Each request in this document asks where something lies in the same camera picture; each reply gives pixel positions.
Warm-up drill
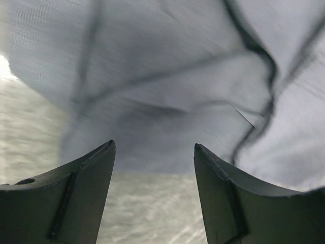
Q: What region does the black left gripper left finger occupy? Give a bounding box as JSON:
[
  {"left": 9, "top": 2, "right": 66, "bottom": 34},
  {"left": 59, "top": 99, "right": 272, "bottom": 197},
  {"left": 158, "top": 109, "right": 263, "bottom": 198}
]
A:
[{"left": 1, "top": 141, "right": 116, "bottom": 243}]

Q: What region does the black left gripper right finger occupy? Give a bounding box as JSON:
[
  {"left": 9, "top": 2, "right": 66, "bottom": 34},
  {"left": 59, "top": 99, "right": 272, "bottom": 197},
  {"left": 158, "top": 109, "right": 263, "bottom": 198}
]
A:
[{"left": 194, "top": 144, "right": 324, "bottom": 244}]

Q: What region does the grey long sleeve shirt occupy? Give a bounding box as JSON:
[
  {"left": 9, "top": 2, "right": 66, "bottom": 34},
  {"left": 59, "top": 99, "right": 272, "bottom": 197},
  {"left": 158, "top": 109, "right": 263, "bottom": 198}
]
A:
[{"left": 5, "top": 1, "right": 324, "bottom": 188}]

